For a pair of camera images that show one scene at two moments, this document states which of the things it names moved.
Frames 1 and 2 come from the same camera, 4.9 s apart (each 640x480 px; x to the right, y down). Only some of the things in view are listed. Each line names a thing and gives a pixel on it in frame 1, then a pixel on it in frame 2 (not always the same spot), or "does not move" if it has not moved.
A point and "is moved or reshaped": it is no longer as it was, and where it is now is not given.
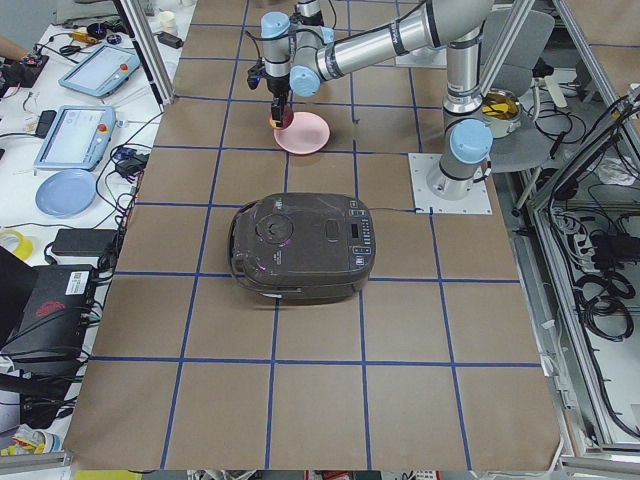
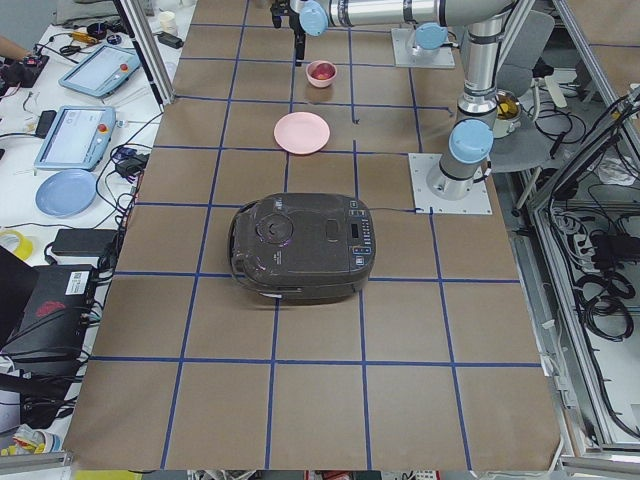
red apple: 287,118 is moved or reshaped
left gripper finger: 277,111 -> 300,48
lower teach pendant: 77,138 does not move
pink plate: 307,134 does not move
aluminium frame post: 155,69 does not move
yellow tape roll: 24,247 does not move
